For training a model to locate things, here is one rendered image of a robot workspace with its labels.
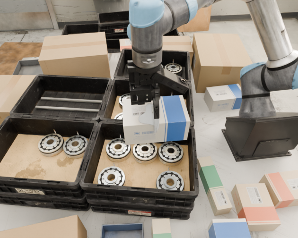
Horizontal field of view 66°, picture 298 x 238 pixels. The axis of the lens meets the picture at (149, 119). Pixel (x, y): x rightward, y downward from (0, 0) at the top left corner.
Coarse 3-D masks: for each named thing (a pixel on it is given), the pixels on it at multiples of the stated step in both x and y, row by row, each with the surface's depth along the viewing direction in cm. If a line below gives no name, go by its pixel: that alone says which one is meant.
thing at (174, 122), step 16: (160, 96) 76; (176, 96) 75; (128, 112) 70; (144, 112) 70; (160, 112) 70; (176, 112) 70; (128, 128) 67; (144, 128) 68; (160, 128) 69; (176, 128) 70
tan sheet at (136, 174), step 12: (132, 144) 100; (156, 144) 100; (132, 156) 95; (120, 168) 92; (132, 168) 92; (144, 168) 92; (156, 168) 92; (180, 168) 92; (96, 180) 88; (132, 180) 88; (144, 180) 88
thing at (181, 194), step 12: (96, 132) 91; (192, 132) 91; (192, 144) 87; (84, 168) 80; (84, 180) 77; (120, 192) 76; (132, 192) 75; (144, 192) 75; (156, 192) 74; (168, 192) 74; (180, 192) 74; (192, 192) 74
